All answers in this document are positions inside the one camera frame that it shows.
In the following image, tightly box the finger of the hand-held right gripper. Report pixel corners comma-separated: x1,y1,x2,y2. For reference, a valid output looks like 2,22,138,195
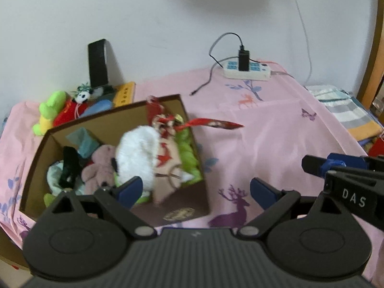
301,153,384,178

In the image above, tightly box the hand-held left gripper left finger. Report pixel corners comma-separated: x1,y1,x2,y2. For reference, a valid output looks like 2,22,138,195
37,176,156,239

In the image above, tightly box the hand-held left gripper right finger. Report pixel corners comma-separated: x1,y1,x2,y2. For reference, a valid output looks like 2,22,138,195
238,178,348,240

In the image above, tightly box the brown cardboard box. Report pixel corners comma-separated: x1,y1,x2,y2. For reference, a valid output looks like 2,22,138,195
18,94,210,226

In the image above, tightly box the black soft item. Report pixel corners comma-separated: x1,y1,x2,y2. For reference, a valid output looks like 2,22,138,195
58,146,83,188

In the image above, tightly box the pink plush toy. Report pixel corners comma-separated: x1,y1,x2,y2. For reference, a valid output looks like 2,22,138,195
82,145,117,195

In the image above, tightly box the striped folded towel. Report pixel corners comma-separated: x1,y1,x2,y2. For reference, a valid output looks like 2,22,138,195
325,98,384,141

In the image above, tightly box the pink printed bedsheet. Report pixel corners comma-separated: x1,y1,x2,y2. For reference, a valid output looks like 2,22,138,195
0,66,384,279

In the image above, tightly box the white teal folded cloth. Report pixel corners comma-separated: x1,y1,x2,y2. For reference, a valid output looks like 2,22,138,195
306,84,352,102

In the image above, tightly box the mint plush toy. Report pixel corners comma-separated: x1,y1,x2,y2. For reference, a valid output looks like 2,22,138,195
46,160,86,195

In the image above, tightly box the blue plush toy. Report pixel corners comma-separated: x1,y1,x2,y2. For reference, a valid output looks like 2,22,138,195
81,99,114,117

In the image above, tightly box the dark green book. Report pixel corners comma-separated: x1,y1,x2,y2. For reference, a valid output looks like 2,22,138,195
99,93,119,105

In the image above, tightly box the yellow book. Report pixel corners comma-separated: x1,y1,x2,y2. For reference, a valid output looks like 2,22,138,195
115,82,136,107

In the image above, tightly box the red panda doll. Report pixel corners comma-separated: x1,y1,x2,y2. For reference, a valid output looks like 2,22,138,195
53,84,92,126

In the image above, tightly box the black white plush toy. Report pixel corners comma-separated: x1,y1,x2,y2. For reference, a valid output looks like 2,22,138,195
90,85,115,97

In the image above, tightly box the green plush toy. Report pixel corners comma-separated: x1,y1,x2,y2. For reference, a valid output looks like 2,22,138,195
32,90,71,136

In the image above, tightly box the white power strip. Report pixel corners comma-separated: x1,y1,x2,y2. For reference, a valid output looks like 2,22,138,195
222,60,272,81

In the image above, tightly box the black upright box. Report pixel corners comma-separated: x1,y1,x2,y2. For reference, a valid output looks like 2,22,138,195
88,39,110,88

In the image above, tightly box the black charger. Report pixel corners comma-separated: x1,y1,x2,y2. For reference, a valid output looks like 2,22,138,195
238,46,250,72

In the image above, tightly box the wooden bed frame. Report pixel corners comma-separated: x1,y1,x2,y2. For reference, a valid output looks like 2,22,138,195
356,0,384,110

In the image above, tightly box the power strip cord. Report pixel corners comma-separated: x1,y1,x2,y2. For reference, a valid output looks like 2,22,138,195
270,64,296,78

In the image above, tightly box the black charging cable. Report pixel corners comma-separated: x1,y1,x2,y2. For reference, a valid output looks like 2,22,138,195
190,32,244,96

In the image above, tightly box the white wall cable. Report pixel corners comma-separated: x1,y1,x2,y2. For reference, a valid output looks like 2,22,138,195
291,0,312,87

